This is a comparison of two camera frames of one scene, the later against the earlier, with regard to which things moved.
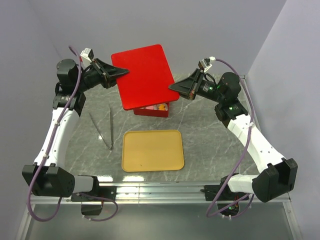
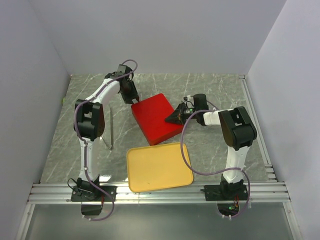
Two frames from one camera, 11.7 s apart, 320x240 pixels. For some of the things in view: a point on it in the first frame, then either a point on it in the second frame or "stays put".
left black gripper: x=107 y=72 to x=128 y=99
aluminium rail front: x=158 y=192 stays put
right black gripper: x=184 y=87 to x=177 y=116
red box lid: x=147 y=83 to x=150 y=114
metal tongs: x=111 y=138 stays put
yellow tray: x=152 y=150 to x=158 y=167
